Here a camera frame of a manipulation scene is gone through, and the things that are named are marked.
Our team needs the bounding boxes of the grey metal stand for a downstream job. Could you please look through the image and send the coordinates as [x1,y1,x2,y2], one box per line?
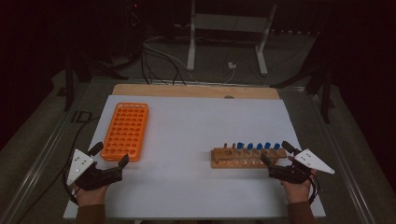
[186,0,278,77]

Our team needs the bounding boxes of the person's left hand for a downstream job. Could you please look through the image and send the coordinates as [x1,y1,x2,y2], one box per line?
[74,183,110,207]

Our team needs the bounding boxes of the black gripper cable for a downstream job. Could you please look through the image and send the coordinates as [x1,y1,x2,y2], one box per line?
[306,174,321,206]
[61,116,101,206]

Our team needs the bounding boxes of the white table mat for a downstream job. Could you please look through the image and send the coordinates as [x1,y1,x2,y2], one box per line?
[63,94,326,220]

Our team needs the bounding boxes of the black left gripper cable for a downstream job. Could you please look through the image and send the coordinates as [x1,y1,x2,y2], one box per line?
[61,116,101,206]

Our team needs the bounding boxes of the black floor stand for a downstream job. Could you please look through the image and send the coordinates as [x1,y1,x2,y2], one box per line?
[270,31,336,124]
[64,52,129,112]

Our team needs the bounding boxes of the dark equipment stand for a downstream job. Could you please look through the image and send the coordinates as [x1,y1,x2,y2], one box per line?
[122,0,146,66]

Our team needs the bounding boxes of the orange plastic tube rack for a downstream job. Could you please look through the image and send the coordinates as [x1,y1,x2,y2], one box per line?
[100,102,149,162]

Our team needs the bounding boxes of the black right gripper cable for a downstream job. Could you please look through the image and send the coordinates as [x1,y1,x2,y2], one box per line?
[306,174,321,206]

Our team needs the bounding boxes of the black floor cables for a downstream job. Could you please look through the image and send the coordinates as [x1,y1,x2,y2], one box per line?
[139,40,188,87]

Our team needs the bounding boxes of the white floor cable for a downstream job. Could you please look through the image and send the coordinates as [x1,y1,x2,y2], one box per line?
[143,41,200,83]

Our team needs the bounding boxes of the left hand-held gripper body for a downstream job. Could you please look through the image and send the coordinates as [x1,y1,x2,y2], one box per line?
[66,148,123,191]

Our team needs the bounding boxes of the black power strip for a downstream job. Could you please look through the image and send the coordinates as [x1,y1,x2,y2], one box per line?
[270,28,320,35]

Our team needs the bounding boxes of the person's right hand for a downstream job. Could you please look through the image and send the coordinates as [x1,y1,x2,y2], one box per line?
[279,169,318,205]

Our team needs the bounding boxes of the metal floor rail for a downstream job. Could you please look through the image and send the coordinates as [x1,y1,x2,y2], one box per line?
[307,92,376,224]
[0,81,92,224]

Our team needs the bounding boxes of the wooden test tube rack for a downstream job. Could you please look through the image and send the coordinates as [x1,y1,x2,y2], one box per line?
[210,143,288,170]

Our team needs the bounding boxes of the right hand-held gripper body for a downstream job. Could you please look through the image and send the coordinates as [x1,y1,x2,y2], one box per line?
[268,148,335,185]

